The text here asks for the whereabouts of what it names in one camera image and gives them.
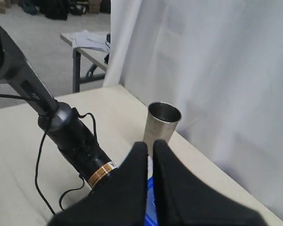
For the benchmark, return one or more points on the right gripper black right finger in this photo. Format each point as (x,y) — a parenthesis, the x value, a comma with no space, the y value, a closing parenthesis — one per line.
(182,199)

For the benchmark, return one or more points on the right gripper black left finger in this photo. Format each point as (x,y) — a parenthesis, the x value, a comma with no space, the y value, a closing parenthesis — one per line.
(121,201)

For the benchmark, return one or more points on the blue container lid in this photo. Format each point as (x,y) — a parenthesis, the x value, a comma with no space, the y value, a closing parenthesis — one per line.
(150,216)

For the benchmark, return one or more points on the stainless steel cup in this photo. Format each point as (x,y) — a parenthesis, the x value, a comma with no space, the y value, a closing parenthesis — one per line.
(162,119)

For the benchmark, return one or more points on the grey background table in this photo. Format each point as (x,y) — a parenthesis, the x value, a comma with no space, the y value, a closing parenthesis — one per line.
(88,65)

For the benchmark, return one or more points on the white papers on table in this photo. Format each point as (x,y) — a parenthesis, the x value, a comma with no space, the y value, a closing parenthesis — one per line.
(90,40)

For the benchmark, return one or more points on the dark bags on floor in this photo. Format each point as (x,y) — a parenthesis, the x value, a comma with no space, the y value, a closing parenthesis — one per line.
(60,9)

